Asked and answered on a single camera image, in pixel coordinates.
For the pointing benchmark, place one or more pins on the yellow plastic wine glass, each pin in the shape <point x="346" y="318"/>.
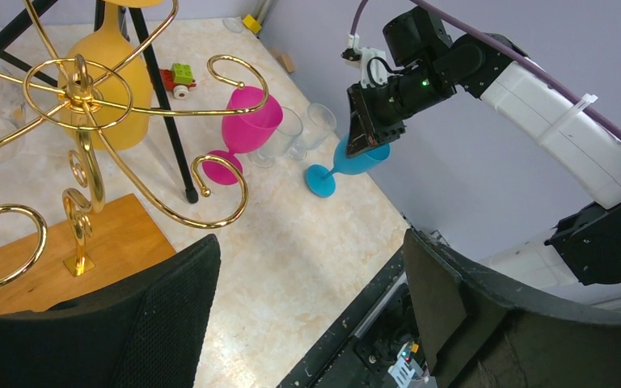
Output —
<point x="108" y="47"/>

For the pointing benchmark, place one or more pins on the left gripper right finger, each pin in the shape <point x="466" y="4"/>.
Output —
<point x="481" y="328"/>

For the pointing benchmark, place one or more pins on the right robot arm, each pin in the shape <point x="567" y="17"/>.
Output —
<point x="433" y="55"/>

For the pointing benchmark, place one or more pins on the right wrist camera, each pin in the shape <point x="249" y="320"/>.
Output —
<point x="371" y="62"/>

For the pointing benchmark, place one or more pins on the yellow corner clip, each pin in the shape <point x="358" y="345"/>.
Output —
<point x="252" y="24"/>

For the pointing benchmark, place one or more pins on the brown wooden block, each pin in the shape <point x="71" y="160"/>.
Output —
<point x="286" y="62"/>

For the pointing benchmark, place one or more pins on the clear front wine glass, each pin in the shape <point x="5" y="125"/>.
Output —
<point x="280" y="141"/>

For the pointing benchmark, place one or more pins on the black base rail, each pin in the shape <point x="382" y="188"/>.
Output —
<point x="372" y="343"/>

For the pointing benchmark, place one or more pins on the blue plastic wine glass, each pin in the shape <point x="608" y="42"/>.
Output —
<point x="319" y="179"/>

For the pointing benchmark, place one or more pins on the pink plastic wine glass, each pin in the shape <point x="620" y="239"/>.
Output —
<point x="243" y="134"/>

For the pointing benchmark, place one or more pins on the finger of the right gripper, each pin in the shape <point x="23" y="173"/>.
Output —
<point x="365" y="132"/>

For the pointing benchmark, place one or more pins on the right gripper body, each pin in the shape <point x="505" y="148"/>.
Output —
<point x="403" y="97"/>

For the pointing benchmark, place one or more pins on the gold wine glass rack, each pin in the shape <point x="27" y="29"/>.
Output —
<point x="57" y="271"/>

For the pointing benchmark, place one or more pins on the colourful toy train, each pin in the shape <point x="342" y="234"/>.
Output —
<point x="178" y="80"/>

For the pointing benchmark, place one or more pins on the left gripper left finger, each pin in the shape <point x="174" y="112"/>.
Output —
<point x="146" y="330"/>

